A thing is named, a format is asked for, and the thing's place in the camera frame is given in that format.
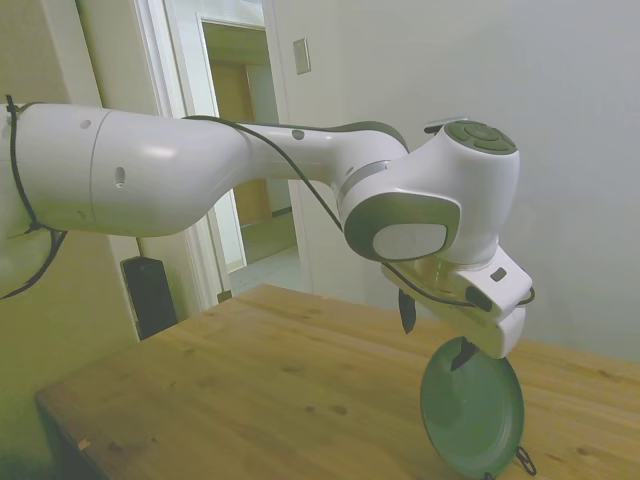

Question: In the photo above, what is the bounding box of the fabric folding screen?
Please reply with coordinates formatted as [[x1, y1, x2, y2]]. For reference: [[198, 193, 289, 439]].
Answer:
[[0, 0, 142, 480]]

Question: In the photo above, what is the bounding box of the white door frame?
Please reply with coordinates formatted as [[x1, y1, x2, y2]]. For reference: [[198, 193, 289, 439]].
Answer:
[[164, 0, 317, 296]]

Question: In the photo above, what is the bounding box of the grey wall switch plate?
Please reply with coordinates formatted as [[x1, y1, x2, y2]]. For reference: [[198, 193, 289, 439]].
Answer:
[[292, 37, 312, 76]]

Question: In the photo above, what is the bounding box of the green round plate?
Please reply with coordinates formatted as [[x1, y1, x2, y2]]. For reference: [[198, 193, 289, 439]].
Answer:
[[419, 335, 526, 479]]

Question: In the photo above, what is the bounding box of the black rectangular box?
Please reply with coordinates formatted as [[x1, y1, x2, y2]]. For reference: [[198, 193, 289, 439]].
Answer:
[[121, 255, 180, 342]]

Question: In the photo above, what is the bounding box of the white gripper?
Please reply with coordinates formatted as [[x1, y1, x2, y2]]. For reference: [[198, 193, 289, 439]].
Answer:
[[381, 244, 534, 372]]

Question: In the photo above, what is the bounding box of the black wire plate stand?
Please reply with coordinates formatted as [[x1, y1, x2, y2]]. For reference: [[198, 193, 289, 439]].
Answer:
[[482, 444, 539, 480]]

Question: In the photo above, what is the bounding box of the brown wooden hallway door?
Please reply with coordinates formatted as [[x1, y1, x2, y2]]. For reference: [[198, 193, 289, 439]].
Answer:
[[209, 62, 274, 227]]

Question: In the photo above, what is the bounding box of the white open door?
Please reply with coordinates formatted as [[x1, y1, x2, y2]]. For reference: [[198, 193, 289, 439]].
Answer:
[[42, 0, 234, 344]]

